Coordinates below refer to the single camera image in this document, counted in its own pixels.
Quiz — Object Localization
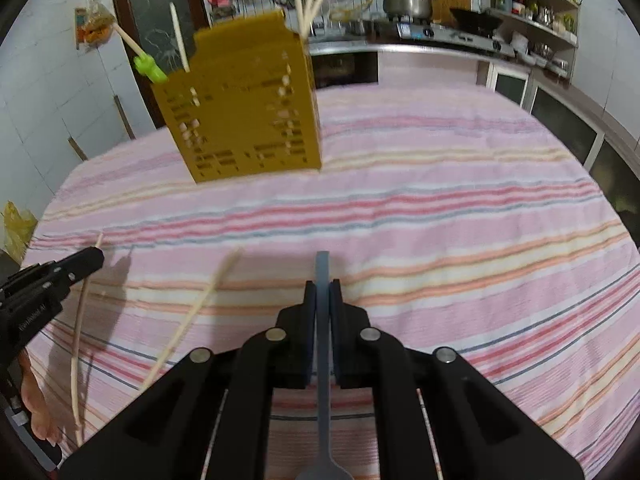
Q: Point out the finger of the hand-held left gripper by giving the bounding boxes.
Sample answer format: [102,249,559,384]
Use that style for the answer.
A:
[0,248,106,314]

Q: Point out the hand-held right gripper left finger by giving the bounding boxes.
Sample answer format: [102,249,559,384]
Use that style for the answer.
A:
[60,280,318,480]

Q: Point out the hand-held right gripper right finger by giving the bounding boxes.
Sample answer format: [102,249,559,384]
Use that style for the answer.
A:
[331,279,586,480]

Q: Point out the grey-blue spoon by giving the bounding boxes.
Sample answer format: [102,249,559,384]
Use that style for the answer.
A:
[297,251,352,480]

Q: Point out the yellow perforated utensil holder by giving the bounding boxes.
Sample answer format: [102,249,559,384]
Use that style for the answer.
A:
[149,8,324,185]

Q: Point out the person's left hand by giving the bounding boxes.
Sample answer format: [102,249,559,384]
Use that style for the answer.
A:
[18,350,60,456]

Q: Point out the yellow plastic bag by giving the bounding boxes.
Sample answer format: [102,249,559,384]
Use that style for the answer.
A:
[2,201,39,264]

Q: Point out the pink striped tablecloth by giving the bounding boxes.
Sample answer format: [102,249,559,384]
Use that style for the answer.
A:
[22,82,640,480]

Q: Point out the hanging bag of oranges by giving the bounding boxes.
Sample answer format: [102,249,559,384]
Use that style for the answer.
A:
[74,0,119,52]

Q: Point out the dark wooden glass door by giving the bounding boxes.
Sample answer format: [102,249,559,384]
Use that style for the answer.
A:
[107,0,212,132]

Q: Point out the kitchen cabinet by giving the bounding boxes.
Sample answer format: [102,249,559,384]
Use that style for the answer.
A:
[475,55,640,233]

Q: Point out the gas stove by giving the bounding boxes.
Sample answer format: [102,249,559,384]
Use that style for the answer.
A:
[362,17,516,59]

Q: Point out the steel pot with lid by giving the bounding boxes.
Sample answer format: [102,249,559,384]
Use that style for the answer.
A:
[378,0,440,20]

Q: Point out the black wok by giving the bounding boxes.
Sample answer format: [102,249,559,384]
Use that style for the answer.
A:
[448,6,504,31]

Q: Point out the stack of bowls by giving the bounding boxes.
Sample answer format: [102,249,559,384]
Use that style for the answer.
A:
[509,29,571,76]

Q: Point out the corner wall shelf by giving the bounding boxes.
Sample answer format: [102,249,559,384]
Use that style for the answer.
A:
[477,0,581,79]

